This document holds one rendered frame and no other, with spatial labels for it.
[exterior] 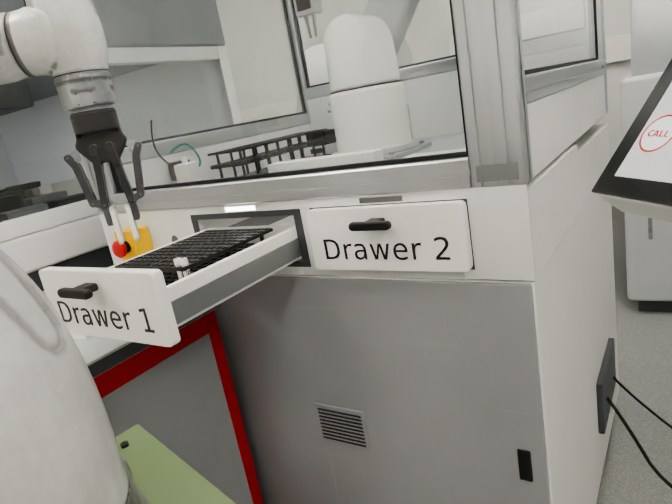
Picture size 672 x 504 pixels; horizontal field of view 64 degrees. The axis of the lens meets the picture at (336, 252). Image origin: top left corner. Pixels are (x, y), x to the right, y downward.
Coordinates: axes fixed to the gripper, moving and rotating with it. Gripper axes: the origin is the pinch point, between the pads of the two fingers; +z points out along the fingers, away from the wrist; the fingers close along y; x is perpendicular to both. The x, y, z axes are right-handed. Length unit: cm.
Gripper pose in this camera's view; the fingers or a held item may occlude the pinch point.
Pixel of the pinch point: (124, 223)
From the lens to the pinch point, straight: 104.7
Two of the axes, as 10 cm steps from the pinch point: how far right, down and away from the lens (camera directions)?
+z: 1.7, 9.5, 2.7
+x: -2.7, -2.1, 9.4
